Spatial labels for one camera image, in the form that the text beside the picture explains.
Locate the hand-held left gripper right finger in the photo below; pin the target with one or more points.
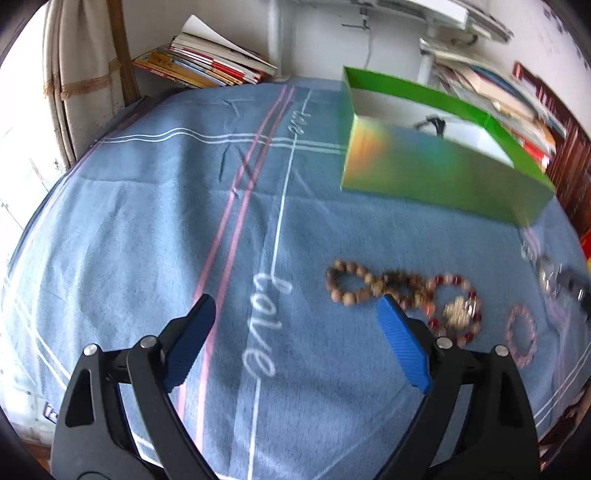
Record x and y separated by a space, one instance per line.
406 346

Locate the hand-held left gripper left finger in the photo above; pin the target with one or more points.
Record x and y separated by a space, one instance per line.
189 344

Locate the green holographic box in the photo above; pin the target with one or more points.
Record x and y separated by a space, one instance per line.
415 170

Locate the black watch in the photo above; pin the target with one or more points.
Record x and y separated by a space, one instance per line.
436 124

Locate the blue striped blanket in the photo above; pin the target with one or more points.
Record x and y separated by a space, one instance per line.
161 207

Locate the yellow red paper packet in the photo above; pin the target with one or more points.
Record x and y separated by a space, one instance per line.
586 249

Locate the dark red wooden cabinet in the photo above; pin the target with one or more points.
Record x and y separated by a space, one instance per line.
570 152

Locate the stack of large books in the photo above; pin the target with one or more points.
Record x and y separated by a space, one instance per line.
489 87

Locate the stack of colourful books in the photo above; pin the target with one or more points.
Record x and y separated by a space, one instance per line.
207 64

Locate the beige curtain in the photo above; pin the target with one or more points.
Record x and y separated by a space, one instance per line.
78 69

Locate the wooden pole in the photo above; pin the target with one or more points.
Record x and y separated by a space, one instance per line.
122 46

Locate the white pipe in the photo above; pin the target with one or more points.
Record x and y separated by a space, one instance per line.
279 37

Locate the white desk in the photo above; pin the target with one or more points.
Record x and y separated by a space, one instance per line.
415 11

